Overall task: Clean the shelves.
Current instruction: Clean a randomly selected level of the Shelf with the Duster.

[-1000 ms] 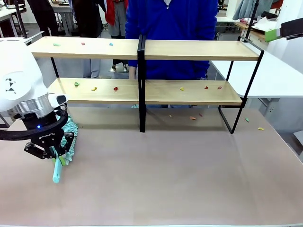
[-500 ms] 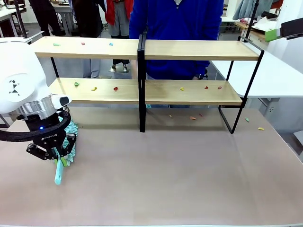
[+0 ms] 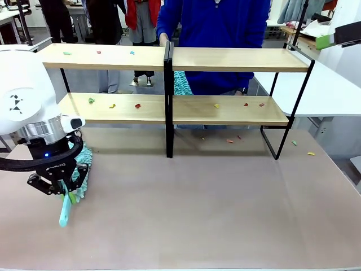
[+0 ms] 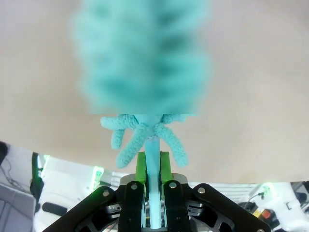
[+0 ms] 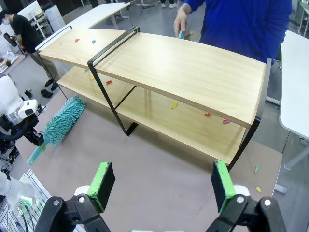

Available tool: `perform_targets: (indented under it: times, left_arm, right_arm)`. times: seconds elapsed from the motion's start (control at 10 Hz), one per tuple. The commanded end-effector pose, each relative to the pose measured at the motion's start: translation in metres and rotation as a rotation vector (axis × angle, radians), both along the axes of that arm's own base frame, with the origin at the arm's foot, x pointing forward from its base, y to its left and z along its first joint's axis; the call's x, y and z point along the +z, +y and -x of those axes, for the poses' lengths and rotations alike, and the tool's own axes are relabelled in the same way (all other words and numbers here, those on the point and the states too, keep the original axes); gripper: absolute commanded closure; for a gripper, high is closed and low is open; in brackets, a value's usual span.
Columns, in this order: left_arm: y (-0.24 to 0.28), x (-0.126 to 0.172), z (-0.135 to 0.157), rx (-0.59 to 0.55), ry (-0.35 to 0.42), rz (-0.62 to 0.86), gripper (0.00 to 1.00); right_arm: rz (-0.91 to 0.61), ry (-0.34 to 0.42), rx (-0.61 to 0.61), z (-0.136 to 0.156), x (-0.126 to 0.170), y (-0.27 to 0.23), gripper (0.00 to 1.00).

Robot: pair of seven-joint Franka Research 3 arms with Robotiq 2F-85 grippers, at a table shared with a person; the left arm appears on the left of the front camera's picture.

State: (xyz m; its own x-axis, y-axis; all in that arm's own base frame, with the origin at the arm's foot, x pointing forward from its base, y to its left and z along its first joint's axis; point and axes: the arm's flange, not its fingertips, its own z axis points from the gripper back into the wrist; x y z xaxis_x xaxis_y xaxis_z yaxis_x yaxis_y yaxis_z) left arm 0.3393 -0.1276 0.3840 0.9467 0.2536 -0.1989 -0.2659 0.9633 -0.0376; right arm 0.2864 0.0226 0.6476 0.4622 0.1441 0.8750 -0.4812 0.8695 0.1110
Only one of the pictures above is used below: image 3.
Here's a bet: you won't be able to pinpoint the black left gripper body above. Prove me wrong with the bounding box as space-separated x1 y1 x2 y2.
27 137 77 181

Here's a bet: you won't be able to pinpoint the teal chenille duster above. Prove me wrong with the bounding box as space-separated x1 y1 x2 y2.
173 70 193 96
58 141 94 229

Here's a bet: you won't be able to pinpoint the person's right forearm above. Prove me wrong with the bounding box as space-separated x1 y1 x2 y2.
156 7 184 43

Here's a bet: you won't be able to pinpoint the wooden workbench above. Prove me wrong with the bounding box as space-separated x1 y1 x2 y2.
281 18 331 51

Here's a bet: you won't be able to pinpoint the black tripod pole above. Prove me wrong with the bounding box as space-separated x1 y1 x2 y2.
293 0 309 51

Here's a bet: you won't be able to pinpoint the hanging grey-blue garments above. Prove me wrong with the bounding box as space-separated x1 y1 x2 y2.
278 0 336 25

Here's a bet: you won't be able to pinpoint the white side table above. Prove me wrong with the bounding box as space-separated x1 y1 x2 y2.
0 36 53 53
253 55 361 150

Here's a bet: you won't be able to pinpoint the white background table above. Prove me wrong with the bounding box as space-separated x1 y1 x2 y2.
266 19 285 43

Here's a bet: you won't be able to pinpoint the person in blue sweater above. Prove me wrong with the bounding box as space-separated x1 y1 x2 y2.
156 0 271 95

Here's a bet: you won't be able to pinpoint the bystander in black clothes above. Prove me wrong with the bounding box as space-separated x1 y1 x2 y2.
39 0 77 43

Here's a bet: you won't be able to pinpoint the grey background table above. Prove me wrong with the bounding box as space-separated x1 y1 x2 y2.
65 4 91 42

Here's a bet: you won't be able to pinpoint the bystander in black coat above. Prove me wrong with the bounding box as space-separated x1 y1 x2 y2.
85 0 126 94

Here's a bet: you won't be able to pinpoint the bystander in red jacket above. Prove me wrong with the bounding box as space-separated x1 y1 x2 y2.
125 0 162 87

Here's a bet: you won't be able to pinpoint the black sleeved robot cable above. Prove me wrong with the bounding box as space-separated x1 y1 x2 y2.
0 134 85 173

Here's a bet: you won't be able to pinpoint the wooden two-tier shelf black frame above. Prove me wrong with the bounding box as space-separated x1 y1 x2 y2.
39 41 173 158
164 41 316 160

